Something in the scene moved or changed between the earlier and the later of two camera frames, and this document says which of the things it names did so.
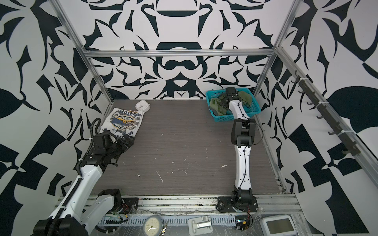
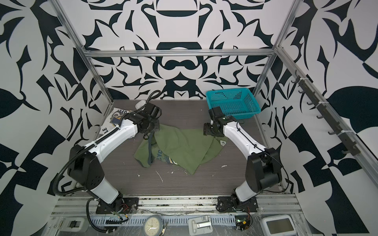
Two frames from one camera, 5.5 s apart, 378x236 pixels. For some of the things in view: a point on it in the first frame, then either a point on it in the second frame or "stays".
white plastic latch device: x=202 y=226 stays
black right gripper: x=225 y=99 to x=206 y=130
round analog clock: x=152 y=225 stays
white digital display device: x=280 y=225 stays
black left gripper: x=123 y=145 to x=157 y=126
